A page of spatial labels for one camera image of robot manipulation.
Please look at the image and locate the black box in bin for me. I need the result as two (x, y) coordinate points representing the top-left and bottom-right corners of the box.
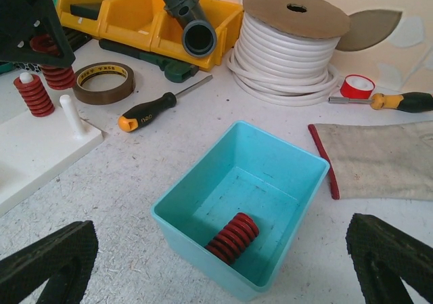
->
(70, 3), (101, 20)

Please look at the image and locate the green pipe wrench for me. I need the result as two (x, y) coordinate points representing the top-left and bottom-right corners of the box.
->
(99, 39), (199, 83)

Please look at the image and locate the white peg base plate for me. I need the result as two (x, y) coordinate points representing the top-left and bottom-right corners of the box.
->
(1, 95), (104, 215)

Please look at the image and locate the red white tape roll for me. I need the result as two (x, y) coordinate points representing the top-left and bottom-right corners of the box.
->
(340, 74), (375, 100)

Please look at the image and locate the yellow storage bin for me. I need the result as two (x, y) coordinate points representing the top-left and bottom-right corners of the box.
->
(56, 0), (243, 71)

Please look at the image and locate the white cable spool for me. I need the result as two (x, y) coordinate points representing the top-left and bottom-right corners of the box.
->
(227, 0), (350, 107)

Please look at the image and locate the red large spring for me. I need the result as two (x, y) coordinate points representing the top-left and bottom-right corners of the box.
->
(14, 72), (55, 117)

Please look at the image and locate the brown tape roll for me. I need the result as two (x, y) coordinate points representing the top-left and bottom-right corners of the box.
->
(73, 62), (135, 105)

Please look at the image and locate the grey pipe fitting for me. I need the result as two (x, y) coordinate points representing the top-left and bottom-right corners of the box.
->
(163, 0), (217, 58)

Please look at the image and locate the black orange screwdriver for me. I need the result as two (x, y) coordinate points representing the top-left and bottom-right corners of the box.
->
(118, 74), (213, 133)

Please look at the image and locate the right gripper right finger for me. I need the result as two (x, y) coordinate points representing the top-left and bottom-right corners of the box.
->
(346, 213), (432, 303)

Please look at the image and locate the canvas work glove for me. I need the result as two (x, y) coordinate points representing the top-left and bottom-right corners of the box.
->
(308, 121), (432, 201)

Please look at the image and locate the yellow black screwdriver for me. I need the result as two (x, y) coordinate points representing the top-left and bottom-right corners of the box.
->
(328, 92), (433, 113)

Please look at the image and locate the teal plastic spring tray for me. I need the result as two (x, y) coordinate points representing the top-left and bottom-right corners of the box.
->
(152, 121), (329, 301)

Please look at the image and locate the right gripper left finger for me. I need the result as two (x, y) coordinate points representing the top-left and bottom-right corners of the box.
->
(1, 221), (98, 303)

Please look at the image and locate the black aluminium extrusion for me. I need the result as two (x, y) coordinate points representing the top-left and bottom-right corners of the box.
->
(62, 26), (93, 52)

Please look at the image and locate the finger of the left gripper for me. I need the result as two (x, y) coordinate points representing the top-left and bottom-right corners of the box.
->
(1, 0), (75, 68)

